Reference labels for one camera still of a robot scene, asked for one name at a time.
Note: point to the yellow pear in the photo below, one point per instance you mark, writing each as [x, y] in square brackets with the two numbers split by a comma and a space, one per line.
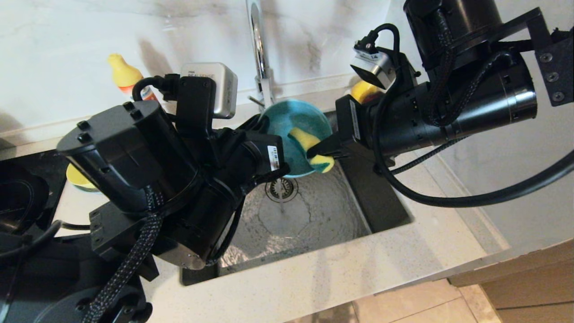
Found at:
[363, 92]

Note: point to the orange dish soap bottle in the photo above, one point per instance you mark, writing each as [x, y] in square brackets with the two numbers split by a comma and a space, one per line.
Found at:
[121, 74]

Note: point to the stainless steel sink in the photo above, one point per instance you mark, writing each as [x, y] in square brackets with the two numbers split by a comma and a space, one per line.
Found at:
[381, 202]

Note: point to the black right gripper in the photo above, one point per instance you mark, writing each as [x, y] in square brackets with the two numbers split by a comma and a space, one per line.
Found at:
[412, 116]

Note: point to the yellow sponge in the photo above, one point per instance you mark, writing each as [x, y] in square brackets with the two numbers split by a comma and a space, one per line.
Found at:
[300, 137]

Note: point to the metal sink drain strainer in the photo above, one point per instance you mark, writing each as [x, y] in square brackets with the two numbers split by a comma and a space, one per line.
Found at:
[288, 190]

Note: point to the light blue bowl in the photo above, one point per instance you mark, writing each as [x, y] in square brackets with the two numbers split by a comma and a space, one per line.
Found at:
[287, 121]

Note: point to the black induction cooktop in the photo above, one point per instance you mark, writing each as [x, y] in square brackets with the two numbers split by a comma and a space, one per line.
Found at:
[27, 166]

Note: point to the wooden cabinet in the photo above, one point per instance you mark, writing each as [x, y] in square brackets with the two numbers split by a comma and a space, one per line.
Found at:
[529, 287]

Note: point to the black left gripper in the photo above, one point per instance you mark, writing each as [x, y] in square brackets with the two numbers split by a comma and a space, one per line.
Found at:
[215, 211]

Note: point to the running water stream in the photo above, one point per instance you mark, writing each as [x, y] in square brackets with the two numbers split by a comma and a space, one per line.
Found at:
[280, 188]

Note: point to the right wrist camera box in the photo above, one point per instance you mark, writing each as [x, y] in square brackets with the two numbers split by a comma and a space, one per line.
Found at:
[374, 65]

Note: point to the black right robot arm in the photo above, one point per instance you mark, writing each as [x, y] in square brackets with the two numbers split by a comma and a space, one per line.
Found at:
[457, 27]

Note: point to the pale yellow bowl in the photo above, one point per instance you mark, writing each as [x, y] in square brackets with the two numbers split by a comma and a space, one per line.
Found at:
[78, 179]

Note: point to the chrome faucet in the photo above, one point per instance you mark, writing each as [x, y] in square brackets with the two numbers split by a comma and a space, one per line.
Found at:
[258, 45]

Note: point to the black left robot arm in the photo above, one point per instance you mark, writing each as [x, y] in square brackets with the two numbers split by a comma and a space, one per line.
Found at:
[125, 148]

